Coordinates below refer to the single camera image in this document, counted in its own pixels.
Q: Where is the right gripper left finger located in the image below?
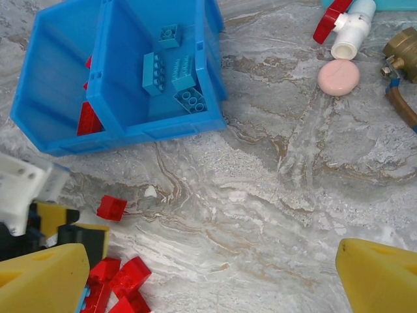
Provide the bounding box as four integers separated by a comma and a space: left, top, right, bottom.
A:
0, 243, 91, 313

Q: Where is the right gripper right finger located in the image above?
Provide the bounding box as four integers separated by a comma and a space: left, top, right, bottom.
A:
335, 237, 417, 313

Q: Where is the blue lego brick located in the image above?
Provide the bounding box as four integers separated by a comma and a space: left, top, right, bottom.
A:
169, 55, 197, 92
76, 283, 92, 313
172, 87, 209, 114
158, 23, 184, 50
141, 52, 167, 97

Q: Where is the blue plastic bin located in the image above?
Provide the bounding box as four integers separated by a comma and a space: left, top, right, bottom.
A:
86, 0, 229, 144
9, 0, 110, 157

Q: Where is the pink round disc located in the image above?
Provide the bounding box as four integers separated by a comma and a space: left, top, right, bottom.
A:
317, 59, 361, 97

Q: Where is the brass ball valve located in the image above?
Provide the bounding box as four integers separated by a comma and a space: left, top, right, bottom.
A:
379, 26, 417, 134

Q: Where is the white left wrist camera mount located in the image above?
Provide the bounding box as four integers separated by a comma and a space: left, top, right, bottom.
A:
0, 152, 70, 236

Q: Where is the white PVC valve red handle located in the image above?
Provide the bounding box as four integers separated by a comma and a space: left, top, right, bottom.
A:
312, 0, 377, 61

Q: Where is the light blue case white handle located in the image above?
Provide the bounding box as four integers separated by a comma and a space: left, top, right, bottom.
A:
321, 0, 417, 12

